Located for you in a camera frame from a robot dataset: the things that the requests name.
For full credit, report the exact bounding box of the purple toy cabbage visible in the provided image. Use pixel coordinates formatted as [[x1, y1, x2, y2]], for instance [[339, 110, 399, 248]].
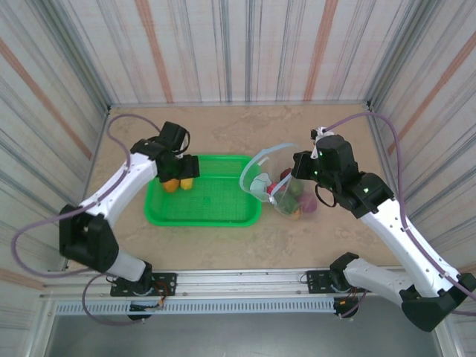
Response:
[[299, 193, 319, 213]]

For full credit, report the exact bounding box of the clear zip-top bag elephant print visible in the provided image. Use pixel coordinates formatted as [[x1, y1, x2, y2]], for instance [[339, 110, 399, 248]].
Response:
[[239, 143, 321, 222]]

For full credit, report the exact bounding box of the green plastic mesh basket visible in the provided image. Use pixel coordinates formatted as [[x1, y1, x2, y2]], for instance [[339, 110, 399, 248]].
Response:
[[144, 154, 263, 228]]

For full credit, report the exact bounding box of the black connector block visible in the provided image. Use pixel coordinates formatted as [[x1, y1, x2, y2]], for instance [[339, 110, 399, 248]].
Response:
[[127, 303, 154, 321], [332, 297, 360, 320]]

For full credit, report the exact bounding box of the thin black cable loop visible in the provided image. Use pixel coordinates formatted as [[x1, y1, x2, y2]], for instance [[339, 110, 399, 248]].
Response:
[[314, 181, 338, 208]]

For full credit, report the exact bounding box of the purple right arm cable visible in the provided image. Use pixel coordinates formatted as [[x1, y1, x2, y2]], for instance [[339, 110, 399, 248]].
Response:
[[322, 112, 476, 320]]

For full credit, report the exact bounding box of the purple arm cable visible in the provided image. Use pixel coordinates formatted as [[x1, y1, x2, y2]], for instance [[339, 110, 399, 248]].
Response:
[[10, 113, 167, 327], [322, 112, 476, 320]]

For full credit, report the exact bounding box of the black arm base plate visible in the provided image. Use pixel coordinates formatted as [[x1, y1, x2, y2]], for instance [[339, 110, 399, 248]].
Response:
[[110, 272, 178, 298], [305, 269, 374, 295]]

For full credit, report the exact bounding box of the aluminium mounting rail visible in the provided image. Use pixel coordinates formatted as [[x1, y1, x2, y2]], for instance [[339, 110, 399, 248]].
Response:
[[39, 266, 446, 300]]

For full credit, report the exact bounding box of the grey slotted cable duct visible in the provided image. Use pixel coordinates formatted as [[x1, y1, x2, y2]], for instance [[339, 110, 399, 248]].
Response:
[[54, 299, 360, 316]]

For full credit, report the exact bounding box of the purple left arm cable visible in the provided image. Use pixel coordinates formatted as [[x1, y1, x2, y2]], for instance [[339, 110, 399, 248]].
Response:
[[10, 113, 167, 327]]

